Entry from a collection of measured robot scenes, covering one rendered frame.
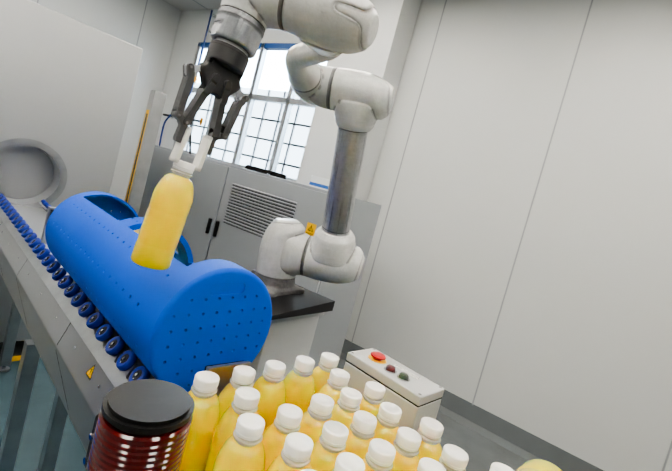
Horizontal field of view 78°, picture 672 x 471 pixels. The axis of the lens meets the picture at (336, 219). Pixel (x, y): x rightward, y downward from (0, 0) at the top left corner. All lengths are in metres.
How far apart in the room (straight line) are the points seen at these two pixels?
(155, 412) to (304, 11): 0.66
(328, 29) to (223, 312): 0.59
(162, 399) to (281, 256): 1.20
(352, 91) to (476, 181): 2.37
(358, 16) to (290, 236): 0.92
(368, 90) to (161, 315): 0.85
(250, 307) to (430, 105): 3.14
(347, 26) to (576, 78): 2.97
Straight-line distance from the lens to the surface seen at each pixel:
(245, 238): 3.03
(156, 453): 0.34
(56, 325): 1.46
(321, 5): 0.80
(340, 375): 0.85
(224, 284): 0.90
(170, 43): 6.84
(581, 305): 3.38
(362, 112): 1.31
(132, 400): 0.35
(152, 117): 2.27
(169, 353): 0.90
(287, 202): 2.79
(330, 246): 1.46
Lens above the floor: 1.44
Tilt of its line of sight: 3 degrees down
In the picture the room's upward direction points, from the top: 15 degrees clockwise
